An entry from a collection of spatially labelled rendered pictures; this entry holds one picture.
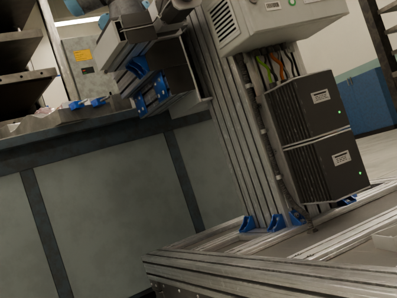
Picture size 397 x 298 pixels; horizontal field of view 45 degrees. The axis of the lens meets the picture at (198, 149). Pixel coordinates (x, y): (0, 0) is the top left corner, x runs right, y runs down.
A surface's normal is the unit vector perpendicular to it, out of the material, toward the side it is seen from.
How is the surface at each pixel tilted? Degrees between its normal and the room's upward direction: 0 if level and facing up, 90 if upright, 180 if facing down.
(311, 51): 90
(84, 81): 90
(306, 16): 90
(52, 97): 90
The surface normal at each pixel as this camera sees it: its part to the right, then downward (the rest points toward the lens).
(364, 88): -0.84, 0.26
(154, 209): 0.50, -0.19
